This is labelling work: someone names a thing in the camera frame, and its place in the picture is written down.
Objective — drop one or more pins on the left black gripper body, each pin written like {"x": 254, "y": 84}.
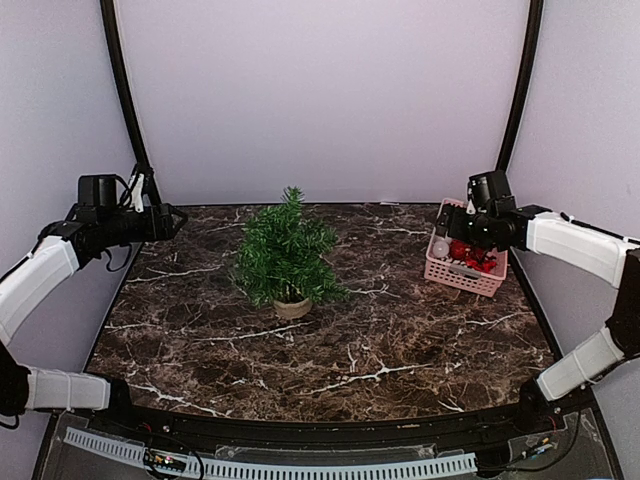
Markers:
{"x": 117, "y": 233}

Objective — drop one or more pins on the white perforated cable duct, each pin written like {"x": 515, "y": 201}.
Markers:
{"x": 173, "y": 465}

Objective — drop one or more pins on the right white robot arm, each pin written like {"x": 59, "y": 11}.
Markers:
{"x": 587, "y": 278}

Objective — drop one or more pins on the black frame pole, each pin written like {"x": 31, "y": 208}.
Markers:
{"x": 522, "y": 84}
{"x": 120, "y": 75}

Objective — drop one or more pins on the red ball ornament cluster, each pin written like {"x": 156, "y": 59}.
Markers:
{"x": 472, "y": 257}

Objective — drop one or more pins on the right black frame pole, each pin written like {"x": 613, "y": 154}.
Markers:
{"x": 522, "y": 84}

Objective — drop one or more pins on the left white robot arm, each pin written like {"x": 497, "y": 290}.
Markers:
{"x": 49, "y": 263}

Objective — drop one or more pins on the pink plastic basket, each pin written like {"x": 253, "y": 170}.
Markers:
{"x": 445, "y": 265}

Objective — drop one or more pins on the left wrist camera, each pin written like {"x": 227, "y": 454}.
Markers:
{"x": 136, "y": 189}

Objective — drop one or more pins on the white ball ornament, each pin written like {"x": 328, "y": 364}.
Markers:
{"x": 441, "y": 248}

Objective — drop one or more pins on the small green christmas tree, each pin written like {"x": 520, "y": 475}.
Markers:
{"x": 281, "y": 259}

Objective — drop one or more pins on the left black frame pole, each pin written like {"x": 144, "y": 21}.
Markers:
{"x": 120, "y": 75}

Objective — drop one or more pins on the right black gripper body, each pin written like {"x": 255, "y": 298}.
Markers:
{"x": 478, "y": 232}

